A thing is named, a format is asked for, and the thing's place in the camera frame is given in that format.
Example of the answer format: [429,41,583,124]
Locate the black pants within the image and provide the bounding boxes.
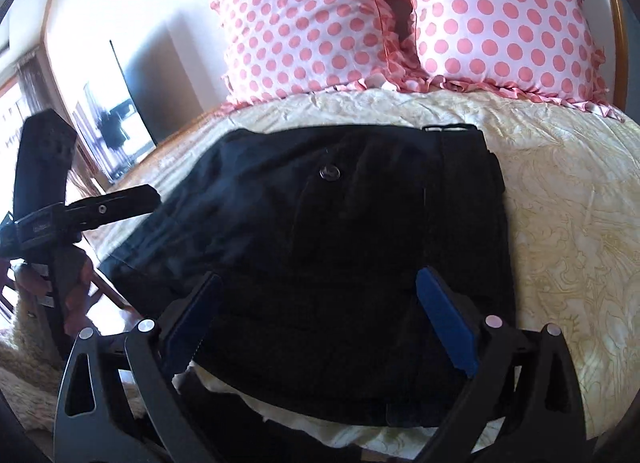
[97,124,518,428]

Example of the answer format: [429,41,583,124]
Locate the wooden chair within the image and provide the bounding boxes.
[0,267,138,326]

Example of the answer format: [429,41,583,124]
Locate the wooden headboard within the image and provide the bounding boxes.
[597,0,635,113]

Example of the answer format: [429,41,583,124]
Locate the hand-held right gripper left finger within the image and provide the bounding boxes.
[54,270,226,463]

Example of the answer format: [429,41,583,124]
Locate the pink polka dot pillow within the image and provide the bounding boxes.
[204,0,417,105]
[394,0,628,119]

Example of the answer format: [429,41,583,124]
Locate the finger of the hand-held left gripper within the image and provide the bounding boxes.
[64,184,162,232]

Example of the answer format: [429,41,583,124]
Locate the cream floral bedspread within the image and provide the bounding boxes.
[92,87,640,463]

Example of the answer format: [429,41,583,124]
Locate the person's left hand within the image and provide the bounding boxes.
[15,244,95,340]

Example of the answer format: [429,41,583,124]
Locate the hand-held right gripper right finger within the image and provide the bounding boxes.
[415,265,587,463]

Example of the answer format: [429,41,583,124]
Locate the flat screen television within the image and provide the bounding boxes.
[72,38,159,184]

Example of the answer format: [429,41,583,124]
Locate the cream fluffy rug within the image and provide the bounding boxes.
[0,312,146,425]

